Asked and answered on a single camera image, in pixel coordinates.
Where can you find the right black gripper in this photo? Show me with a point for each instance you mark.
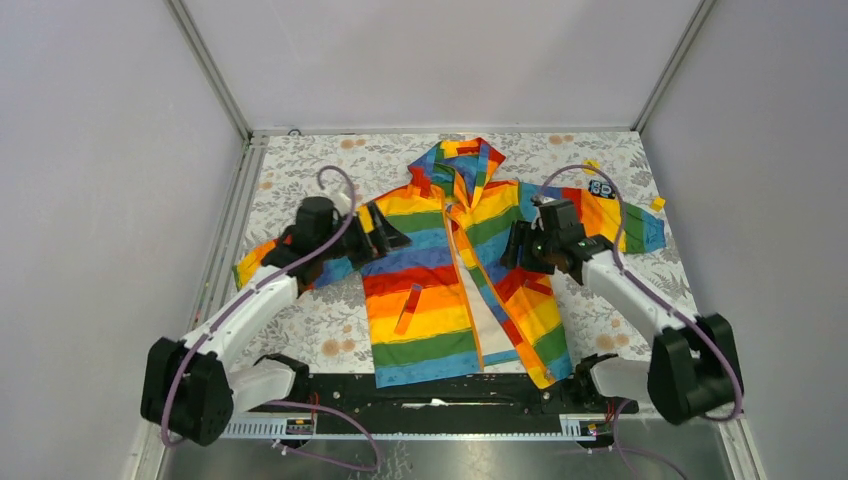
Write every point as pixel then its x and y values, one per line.
pixel 521 233

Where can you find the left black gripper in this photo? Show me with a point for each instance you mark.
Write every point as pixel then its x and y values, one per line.
pixel 377 243

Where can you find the rainbow striped hooded jacket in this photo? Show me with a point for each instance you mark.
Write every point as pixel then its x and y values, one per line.
pixel 445 305

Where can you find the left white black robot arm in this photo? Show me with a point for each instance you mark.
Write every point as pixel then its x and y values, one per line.
pixel 191 388

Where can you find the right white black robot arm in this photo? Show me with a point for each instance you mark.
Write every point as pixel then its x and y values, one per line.
pixel 693 367

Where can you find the small black printed card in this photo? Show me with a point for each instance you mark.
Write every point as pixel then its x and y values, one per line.
pixel 602 189

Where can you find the yellow round token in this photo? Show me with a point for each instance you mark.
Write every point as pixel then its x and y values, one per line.
pixel 591 167

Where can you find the small yellow cube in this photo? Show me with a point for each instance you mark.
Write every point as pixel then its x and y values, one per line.
pixel 658 204

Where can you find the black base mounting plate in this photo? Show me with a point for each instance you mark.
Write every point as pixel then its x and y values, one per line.
pixel 352 395

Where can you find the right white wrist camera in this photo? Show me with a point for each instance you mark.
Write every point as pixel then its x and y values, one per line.
pixel 540 202

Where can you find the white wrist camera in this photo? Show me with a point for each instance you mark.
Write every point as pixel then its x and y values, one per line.
pixel 540 202
pixel 341 202

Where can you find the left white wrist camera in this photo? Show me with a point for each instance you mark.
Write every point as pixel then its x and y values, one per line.
pixel 341 202

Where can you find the perforated aluminium rail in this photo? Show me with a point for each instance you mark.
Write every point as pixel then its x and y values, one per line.
pixel 426 424

